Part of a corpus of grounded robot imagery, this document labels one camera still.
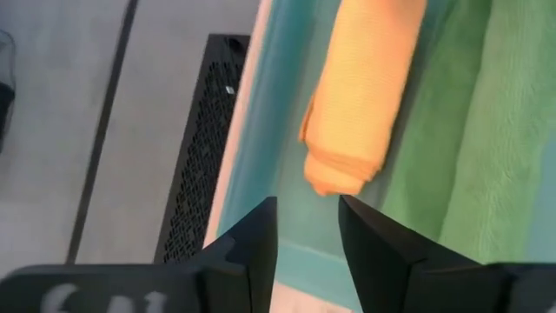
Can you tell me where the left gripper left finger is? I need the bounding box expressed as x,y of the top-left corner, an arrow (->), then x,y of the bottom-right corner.
167,196 -> 278,313

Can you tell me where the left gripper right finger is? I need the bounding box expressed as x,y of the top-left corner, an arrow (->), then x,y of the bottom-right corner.
338,194 -> 481,313

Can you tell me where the green microfiber towel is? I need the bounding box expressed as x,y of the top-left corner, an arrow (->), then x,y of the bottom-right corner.
380,0 -> 556,266

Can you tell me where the orange microfiber towel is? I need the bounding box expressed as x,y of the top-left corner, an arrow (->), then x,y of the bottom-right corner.
298,0 -> 429,197

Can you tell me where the teal plastic basket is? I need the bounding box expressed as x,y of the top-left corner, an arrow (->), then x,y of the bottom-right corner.
202,0 -> 556,313

